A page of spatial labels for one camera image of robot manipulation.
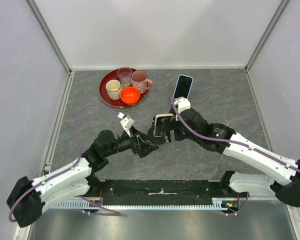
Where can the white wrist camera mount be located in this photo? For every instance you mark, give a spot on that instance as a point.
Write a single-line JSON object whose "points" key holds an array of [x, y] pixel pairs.
{"points": [[182, 104], [126, 122]]}

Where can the blue case phone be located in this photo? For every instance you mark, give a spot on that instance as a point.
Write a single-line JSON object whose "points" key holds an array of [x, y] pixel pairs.
{"points": [[183, 86]]}

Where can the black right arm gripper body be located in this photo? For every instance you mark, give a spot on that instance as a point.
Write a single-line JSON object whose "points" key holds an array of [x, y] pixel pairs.
{"points": [[180, 133]]}

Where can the cream ceramic cup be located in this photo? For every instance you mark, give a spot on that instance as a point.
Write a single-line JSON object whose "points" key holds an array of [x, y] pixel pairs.
{"points": [[113, 89]]}

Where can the pink mug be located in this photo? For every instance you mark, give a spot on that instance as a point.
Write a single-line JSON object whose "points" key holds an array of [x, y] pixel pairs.
{"points": [[141, 81]]}

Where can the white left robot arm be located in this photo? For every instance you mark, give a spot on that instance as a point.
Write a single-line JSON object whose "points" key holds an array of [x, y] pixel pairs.
{"points": [[30, 198]]}

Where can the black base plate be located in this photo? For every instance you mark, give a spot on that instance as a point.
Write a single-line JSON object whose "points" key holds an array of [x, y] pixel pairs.
{"points": [[126, 192]]}

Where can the black round base phone holder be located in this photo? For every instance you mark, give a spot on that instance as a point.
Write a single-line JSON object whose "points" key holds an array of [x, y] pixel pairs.
{"points": [[153, 139]]}

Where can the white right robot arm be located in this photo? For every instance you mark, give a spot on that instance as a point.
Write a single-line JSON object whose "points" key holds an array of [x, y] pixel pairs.
{"points": [[280, 175]]}

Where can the beige case phone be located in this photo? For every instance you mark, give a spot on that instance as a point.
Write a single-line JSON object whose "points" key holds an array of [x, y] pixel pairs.
{"points": [[159, 124]]}

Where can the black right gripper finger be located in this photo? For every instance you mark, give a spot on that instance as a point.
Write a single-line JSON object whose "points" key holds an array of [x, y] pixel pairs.
{"points": [[169, 122], [166, 136]]}

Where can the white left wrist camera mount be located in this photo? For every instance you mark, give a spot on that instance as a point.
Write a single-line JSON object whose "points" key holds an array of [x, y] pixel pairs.
{"points": [[126, 122]]}

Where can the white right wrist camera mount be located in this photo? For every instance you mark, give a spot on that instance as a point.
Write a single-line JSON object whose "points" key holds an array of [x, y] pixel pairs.
{"points": [[182, 104]]}

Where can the clear drinking glass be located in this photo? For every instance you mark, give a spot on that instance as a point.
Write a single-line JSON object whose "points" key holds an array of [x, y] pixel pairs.
{"points": [[125, 76]]}

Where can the black folding phone stand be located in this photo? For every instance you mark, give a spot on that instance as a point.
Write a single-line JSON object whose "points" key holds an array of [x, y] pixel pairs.
{"points": [[173, 108]]}

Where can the red round tray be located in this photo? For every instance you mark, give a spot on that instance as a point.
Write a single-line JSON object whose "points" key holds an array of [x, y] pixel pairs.
{"points": [[113, 75]]}

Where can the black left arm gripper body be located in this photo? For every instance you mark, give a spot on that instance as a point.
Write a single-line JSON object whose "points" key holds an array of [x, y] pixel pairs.
{"points": [[124, 143]]}

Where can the orange plastic bowl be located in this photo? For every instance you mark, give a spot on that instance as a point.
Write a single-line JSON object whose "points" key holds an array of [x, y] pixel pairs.
{"points": [[130, 95]]}

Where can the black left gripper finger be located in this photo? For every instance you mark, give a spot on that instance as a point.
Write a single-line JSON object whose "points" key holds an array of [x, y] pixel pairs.
{"points": [[138, 137], [146, 149]]}

